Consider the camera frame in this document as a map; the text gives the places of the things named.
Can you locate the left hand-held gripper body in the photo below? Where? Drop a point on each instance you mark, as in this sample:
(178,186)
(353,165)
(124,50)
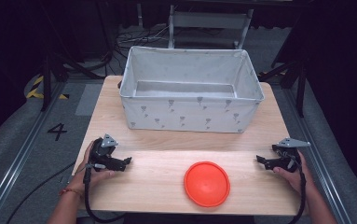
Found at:
(103,155)

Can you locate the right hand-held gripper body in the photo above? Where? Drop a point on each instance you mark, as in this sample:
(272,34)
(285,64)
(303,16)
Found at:
(286,157)

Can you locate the round orange plastic plate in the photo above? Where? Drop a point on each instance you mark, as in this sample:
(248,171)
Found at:
(207,184)

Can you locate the grey fabric storage box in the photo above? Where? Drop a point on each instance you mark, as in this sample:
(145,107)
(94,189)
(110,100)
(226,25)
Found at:
(185,115)

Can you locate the person's right hand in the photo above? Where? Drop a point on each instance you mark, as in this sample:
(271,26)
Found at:
(294,179)

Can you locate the person's left hand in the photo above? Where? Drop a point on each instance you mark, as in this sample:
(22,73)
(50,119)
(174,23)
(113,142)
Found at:
(86,180)

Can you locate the black tripod stand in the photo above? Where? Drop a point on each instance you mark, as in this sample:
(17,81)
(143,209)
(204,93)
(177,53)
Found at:
(46,81)
(300,84)

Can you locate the yellow black hazard tape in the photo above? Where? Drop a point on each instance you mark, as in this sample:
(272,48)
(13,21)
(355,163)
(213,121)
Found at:
(34,91)

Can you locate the metal floor rail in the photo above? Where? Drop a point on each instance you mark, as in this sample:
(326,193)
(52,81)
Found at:
(322,158)
(14,161)

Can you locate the grey metal chair frame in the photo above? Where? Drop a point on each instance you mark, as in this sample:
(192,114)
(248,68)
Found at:
(208,20)

